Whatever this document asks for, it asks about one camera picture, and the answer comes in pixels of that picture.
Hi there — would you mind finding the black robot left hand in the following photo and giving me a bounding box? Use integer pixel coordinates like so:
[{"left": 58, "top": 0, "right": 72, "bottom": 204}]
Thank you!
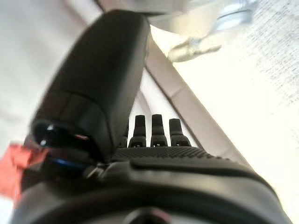
[{"left": 10, "top": 9, "right": 292, "bottom": 224}]

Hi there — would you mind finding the red garment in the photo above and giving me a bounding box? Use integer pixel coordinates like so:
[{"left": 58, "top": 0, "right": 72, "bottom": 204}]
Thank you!
[{"left": 0, "top": 142, "right": 49, "bottom": 207}]

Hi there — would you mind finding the silver robot left leg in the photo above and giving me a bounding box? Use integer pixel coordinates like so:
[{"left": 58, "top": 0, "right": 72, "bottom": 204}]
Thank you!
[{"left": 167, "top": 0, "right": 256, "bottom": 63}]

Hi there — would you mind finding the grey streaked area rug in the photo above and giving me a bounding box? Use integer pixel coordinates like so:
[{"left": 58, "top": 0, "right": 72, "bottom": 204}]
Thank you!
[{"left": 149, "top": 0, "right": 299, "bottom": 224}]

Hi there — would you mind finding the beige bed frame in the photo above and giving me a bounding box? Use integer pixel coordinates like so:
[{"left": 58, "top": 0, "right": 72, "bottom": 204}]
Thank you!
[{"left": 139, "top": 37, "right": 255, "bottom": 170}]

